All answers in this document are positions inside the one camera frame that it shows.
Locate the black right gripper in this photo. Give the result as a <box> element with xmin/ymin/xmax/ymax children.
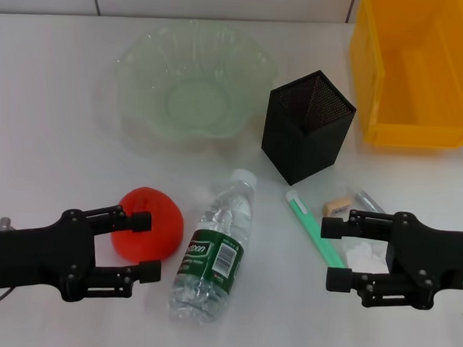
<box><xmin>316</xmin><ymin>207</ymin><xmax>463</xmax><ymax>313</ymax></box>

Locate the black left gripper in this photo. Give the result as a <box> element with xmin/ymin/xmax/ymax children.
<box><xmin>0</xmin><ymin>198</ymin><xmax>165</xmax><ymax>307</ymax></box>

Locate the white paper ball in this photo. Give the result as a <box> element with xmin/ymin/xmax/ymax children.
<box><xmin>340</xmin><ymin>240</ymin><xmax>390</xmax><ymax>274</ymax></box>

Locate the red-orange plush orange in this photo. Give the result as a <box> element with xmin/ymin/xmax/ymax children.
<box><xmin>109</xmin><ymin>186</ymin><xmax>185</xmax><ymax>263</ymax></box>

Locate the beige eraser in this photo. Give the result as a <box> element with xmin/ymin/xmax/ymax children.
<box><xmin>322</xmin><ymin>196</ymin><xmax>354</xmax><ymax>219</ymax></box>

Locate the grey pen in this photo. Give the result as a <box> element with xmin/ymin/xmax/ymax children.
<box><xmin>353</xmin><ymin>189</ymin><xmax>387</xmax><ymax>214</ymax></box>

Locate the clear green-label water bottle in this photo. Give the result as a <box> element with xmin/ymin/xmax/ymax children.
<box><xmin>167</xmin><ymin>165</ymin><xmax>259</xmax><ymax>329</ymax></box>

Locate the black mesh pen holder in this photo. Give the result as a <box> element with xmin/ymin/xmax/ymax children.
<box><xmin>259</xmin><ymin>67</ymin><xmax>360</xmax><ymax>189</ymax></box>

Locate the pale green glass fruit plate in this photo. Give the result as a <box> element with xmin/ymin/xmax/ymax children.
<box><xmin>109</xmin><ymin>15</ymin><xmax>283</xmax><ymax>145</ymax></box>

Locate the yellow plastic bin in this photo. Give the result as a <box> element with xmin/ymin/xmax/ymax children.
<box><xmin>344</xmin><ymin>0</ymin><xmax>463</xmax><ymax>151</ymax></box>

